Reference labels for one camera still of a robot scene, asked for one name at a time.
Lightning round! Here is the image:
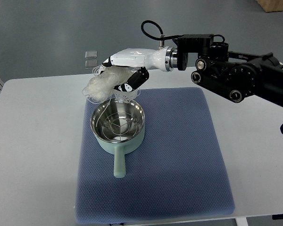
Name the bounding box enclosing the wooden box corner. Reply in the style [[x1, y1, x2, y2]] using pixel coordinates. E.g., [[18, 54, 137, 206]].
[[256, 0, 283, 12]]

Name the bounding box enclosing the black cable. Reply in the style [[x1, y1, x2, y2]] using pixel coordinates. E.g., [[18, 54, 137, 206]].
[[141, 20, 180, 48]]

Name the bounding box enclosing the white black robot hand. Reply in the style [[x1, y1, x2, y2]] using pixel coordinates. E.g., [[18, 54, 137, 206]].
[[102, 47, 177, 92]]

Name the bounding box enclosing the wire steaming rack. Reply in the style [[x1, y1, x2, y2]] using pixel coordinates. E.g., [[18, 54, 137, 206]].
[[100, 116, 141, 142]]

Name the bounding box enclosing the white vermicelli nest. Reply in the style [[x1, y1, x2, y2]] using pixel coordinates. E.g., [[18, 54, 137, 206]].
[[82, 65, 140, 104]]

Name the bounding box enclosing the blue textured mat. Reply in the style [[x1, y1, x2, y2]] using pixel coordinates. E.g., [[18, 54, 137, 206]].
[[75, 88, 235, 224]]

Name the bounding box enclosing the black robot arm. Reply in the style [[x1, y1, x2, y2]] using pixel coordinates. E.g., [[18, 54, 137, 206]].
[[171, 34, 283, 107]]

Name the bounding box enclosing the upper metal floor plate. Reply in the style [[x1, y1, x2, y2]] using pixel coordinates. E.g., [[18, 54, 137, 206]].
[[85, 50, 97, 59]]

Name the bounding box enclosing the mint green steel pot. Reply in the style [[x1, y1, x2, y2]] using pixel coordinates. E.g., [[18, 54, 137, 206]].
[[90, 98, 145, 178]]

